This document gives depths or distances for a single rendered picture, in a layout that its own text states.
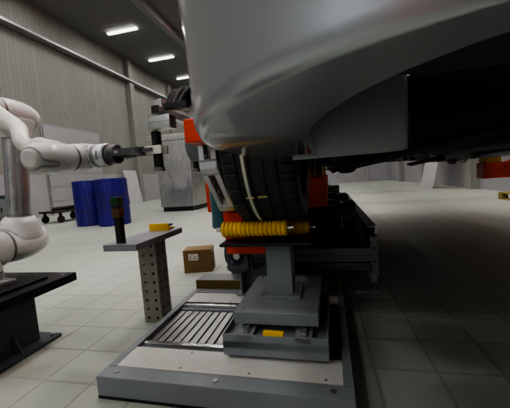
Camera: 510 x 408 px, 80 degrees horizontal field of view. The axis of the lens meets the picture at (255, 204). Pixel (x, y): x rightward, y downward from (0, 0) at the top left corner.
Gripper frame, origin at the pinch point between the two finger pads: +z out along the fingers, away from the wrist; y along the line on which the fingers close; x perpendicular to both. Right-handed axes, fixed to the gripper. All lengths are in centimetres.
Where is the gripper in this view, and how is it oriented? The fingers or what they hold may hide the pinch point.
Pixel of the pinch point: (157, 150)
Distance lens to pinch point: 120.8
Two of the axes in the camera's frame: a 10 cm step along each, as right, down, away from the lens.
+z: 9.7, -0.5, -2.4
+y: -2.3, 1.0, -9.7
